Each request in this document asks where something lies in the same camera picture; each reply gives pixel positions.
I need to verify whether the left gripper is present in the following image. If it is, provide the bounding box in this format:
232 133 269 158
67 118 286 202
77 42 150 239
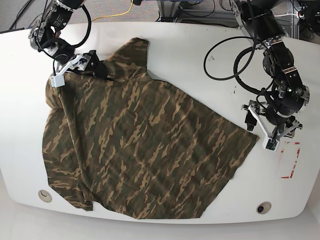
241 100 303 140

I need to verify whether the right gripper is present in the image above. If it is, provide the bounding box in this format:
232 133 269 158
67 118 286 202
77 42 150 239
52 50 109 78

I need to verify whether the camouflage t-shirt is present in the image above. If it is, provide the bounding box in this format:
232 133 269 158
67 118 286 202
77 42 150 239
42 37 259 219

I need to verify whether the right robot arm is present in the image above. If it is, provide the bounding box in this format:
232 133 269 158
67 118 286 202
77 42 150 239
28 0 109 79

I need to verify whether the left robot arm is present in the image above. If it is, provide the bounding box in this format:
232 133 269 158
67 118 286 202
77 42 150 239
230 0 310 139

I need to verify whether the red tape rectangle marking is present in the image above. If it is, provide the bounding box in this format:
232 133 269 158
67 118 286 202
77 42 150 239
278 141 301 179

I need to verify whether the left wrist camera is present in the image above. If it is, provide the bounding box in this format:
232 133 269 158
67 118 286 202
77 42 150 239
262 136 280 152

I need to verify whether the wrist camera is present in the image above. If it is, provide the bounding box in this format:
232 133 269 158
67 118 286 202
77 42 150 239
49 75 65 88
262 136 280 152

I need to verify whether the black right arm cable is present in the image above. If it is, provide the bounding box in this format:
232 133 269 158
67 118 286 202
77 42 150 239
37 4 92 51

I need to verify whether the black looped cable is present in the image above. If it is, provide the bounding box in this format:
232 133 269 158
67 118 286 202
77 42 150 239
203 36 271 81

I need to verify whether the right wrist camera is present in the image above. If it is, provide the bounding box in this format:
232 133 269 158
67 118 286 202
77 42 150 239
49 75 65 88

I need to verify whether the yellow cable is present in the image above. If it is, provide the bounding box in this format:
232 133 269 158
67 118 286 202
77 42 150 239
91 0 133 22

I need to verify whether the right table cable grommet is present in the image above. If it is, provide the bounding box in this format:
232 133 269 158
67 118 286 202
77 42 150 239
256 201 272 215

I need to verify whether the table cable grommet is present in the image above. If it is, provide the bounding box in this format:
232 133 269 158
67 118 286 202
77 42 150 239
38 189 52 203
256 201 272 215

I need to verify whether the aluminium frame stand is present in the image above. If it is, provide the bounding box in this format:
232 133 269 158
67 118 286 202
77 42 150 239
155 0 192 23

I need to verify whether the left table cable grommet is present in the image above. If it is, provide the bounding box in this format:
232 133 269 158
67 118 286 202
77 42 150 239
38 189 52 203

